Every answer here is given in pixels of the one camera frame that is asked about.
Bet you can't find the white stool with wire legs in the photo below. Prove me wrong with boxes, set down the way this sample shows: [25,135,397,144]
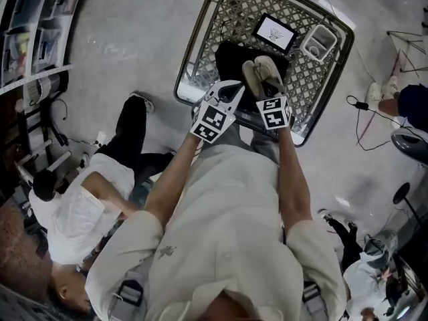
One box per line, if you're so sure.
[387,30,428,78]

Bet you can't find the person's right forearm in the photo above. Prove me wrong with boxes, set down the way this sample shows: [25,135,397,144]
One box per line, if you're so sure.
[276,127,314,232]

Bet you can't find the black framed tablet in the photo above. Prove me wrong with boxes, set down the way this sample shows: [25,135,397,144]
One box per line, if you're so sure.
[251,12,299,55]

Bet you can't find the black floor fan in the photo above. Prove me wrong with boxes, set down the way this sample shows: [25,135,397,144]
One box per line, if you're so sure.
[393,181,428,230]

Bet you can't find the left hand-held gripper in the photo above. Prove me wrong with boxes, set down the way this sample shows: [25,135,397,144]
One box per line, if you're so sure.
[189,80,245,144]

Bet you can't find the grey mesh waste basket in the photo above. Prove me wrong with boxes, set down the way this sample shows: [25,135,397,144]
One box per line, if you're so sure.
[25,70,70,105]

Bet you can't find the person's white shirt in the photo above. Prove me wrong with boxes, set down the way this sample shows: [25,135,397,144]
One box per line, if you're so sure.
[85,144,348,321]

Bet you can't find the person's right grey harness strap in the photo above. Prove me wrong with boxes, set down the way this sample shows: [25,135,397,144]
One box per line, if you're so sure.
[302,281,327,321]

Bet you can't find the white plastic container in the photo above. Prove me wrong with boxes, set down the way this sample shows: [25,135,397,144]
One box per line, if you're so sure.
[300,24,338,62]

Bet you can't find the white metal shelf unit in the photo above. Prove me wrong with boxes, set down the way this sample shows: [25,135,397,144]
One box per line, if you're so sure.
[0,0,88,93]

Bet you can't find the white desk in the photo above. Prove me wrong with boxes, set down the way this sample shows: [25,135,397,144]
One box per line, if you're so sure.
[15,138,73,180]

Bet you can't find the beige glasses case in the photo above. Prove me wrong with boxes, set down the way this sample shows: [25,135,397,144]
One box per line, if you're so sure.
[241,55,285,100]

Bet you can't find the person's grey harness strap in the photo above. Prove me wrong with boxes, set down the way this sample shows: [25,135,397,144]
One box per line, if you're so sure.
[113,279,144,321]
[302,281,327,321]

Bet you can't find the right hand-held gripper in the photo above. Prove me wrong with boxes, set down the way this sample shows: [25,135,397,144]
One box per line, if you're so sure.
[255,80,294,131]

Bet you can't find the person's grey trousers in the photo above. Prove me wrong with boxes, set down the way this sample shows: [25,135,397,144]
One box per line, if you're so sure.
[200,118,280,164]

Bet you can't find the black metal stand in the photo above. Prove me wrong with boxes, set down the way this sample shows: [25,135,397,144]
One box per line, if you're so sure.
[39,98,70,146]

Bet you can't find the person's left grey harness strap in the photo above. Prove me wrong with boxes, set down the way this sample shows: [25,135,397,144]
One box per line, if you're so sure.
[113,279,144,321]

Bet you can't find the black cloth mat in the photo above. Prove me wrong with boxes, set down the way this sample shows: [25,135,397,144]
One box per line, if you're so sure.
[214,41,290,113]

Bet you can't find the person's left forearm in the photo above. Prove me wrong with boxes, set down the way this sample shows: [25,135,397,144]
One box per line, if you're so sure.
[143,134,203,229]

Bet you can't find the dark rattan coffee table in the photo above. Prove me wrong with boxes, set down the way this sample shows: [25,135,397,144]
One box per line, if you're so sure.
[173,0,355,148]

